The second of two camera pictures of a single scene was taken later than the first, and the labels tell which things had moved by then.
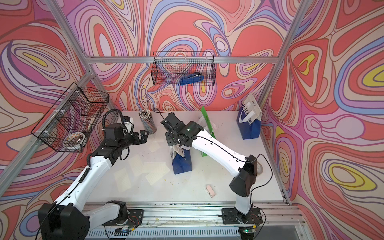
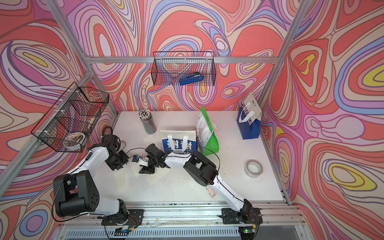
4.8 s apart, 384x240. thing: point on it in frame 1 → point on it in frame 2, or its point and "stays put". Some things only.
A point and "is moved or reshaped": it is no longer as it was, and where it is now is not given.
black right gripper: (170, 142) → (146, 170)
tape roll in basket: (78, 137) stays put
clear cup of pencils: (146, 117) stays put
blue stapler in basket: (195, 77) stays put
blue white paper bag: (181, 159) is moved or reshaped
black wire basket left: (68, 124) stays put
